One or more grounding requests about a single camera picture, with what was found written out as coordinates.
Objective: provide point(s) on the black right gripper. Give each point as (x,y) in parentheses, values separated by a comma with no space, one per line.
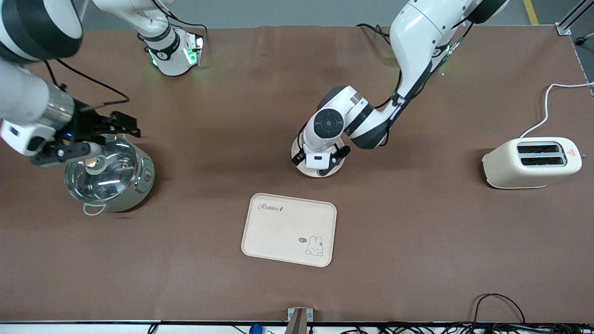
(86,124)

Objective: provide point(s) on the round cream plate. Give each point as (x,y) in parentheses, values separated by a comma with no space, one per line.
(310,172)

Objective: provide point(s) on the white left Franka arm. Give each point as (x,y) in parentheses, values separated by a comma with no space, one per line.
(417,37)

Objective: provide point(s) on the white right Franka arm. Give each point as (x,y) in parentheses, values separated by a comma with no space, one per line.
(28,93)

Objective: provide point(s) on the cream rabbit print tray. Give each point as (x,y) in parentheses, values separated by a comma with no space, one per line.
(287,229)

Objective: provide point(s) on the glass pot lid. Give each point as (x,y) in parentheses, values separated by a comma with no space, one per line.
(106,181)

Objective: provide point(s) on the stainless steel pot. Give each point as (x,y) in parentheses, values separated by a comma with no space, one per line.
(139,185)

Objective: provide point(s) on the cream two-slot toaster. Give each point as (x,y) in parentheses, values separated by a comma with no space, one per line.
(506,167)

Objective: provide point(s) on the blue round object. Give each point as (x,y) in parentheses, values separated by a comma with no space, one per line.
(255,330)

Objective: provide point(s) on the black caster wheel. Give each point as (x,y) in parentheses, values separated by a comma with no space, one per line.
(580,41)

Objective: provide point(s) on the aluminium profile post bracket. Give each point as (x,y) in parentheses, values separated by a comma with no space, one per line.
(299,317)

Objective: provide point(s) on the aluminium frame profile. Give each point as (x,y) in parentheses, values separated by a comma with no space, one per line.
(573,16)

